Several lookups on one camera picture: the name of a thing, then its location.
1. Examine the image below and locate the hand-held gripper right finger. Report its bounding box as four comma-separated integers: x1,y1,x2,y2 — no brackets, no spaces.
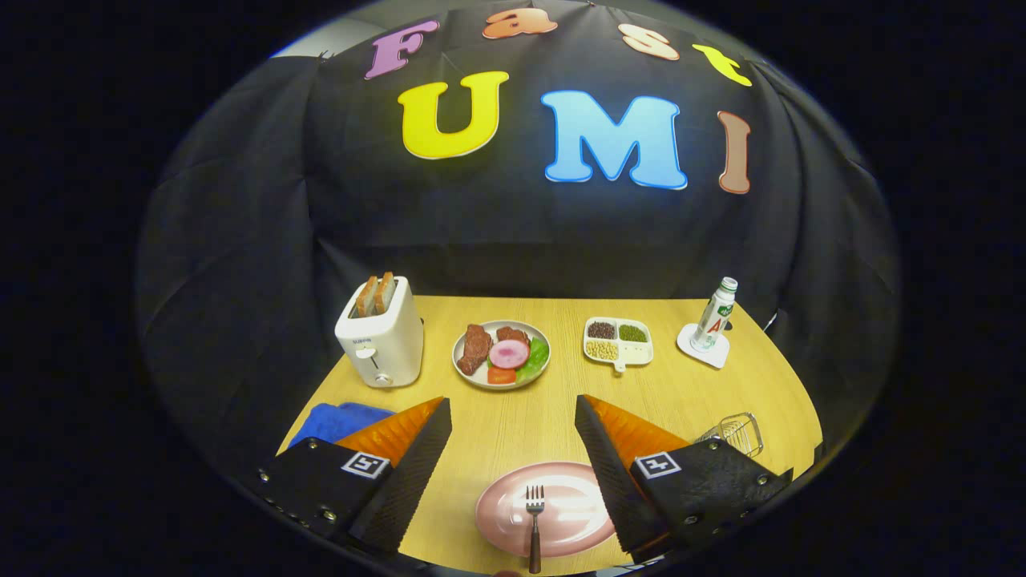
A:
575,393,794,564

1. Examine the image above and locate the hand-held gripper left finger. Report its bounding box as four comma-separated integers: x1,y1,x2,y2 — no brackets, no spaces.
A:
256,396,453,554

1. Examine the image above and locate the metal fork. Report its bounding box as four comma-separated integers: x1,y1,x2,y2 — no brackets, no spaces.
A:
525,485,546,575

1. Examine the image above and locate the pink round plate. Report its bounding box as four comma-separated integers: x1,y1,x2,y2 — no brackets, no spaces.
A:
475,462,618,559

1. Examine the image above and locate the blue cloth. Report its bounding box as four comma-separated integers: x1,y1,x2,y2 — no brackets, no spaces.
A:
287,402,395,450

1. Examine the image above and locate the cream divided snack dish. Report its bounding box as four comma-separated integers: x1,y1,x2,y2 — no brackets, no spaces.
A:
583,317,654,374

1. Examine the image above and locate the grey food plate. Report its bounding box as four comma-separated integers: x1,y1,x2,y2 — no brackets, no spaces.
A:
452,321,552,391

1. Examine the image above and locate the white toaster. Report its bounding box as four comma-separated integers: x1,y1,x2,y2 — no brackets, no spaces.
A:
334,276,425,389

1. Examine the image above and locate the green lettuce leaf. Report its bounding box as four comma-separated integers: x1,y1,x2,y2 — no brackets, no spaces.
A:
517,337,551,381

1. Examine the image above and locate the large brown meat piece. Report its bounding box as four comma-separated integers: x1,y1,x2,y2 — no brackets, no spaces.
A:
457,324,494,377

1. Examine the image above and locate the white square coaster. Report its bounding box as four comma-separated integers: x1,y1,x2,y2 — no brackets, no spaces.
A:
677,322,731,369

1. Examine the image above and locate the pink ham slice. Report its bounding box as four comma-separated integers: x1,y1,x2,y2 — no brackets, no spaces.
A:
489,339,531,370

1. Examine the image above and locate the white drink bottle green cap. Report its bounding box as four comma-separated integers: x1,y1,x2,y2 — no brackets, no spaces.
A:
690,277,739,353

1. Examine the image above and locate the metal wire basket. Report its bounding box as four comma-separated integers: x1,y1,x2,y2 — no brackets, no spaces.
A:
694,412,765,459

